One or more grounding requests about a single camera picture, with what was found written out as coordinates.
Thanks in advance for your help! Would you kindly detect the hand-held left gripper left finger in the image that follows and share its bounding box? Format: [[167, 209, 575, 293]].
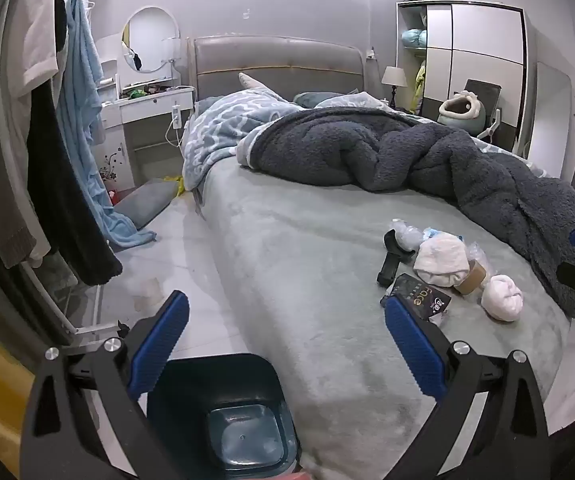
[[20, 290, 190, 480]]

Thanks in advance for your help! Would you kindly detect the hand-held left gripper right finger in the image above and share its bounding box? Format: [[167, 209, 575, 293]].
[[385, 295, 551, 480]]

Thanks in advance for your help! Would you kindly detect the black packet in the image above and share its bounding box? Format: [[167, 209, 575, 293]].
[[380, 273, 452, 325]]

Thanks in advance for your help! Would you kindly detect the dark teal trash bin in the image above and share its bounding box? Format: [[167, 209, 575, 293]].
[[147, 354, 301, 478]]

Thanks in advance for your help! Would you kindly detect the white tissue ball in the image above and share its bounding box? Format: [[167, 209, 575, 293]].
[[481, 275, 524, 322]]

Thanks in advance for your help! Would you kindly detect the black plastic tool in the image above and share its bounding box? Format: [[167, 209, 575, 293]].
[[376, 229, 417, 288]]

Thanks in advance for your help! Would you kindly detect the white cloth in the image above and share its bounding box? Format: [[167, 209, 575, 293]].
[[413, 234, 471, 288]]

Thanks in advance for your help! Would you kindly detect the brown tape roll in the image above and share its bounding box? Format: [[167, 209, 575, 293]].
[[453, 242, 491, 295]]

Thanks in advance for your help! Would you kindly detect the crushed clear plastic bottle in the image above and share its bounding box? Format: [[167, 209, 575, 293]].
[[391, 218, 463, 251]]

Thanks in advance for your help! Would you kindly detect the white clothes rack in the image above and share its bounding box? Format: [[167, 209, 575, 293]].
[[22, 260, 133, 341]]

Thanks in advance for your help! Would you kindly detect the grey floor cushion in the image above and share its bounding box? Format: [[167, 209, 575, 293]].
[[114, 179, 180, 231]]

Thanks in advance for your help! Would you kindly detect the bed with grey sheet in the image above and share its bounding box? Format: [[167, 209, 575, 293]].
[[194, 155, 575, 476]]

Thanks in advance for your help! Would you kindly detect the black hanging garment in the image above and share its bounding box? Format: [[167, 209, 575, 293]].
[[27, 80, 123, 286]]

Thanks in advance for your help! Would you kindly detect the cream and teal plush bed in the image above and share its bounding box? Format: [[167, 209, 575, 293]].
[[438, 91, 485, 136]]

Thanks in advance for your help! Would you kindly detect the dark grey fleece blanket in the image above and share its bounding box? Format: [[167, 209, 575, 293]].
[[237, 106, 575, 318]]

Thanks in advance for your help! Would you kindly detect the blue patterned duvet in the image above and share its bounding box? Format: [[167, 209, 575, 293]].
[[182, 89, 398, 192]]

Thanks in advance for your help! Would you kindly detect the grey knit sweater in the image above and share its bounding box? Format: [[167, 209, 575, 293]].
[[0, 10, 38, 268]]

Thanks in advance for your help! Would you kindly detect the white vanity desk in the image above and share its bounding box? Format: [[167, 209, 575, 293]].
[[98, 35, 195, 196]]

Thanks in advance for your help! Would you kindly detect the yellow green garment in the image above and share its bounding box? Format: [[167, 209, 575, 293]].
[[414, 62, 427, 111]]

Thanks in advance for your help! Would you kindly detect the white wardrobe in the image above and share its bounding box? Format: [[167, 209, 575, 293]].
[[396, 0, 527, 151]]

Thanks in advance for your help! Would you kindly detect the light blue robe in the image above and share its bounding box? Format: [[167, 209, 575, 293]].
[[60, 0, 157, 251]]

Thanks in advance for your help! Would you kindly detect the bedside lamp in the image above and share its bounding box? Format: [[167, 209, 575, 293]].
[[381, 66, 408, 108]]

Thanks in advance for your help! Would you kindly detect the teal pillow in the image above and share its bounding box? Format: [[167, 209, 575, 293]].
[[292, 92, 344, 109]]

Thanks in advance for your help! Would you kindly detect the grey padded headboard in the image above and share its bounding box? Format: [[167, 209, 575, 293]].
[[188, 36, 379, 111]]

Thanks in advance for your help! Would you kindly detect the white hanging shirt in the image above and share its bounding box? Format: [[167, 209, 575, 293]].
[[4, 0, 68, 98]]

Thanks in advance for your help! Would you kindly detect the white power cable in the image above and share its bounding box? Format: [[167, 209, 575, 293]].
[[166, 110, 188, 147]]

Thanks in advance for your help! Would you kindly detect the round wall mirror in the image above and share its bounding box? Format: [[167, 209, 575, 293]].
[[123, 7, 175, 73]]

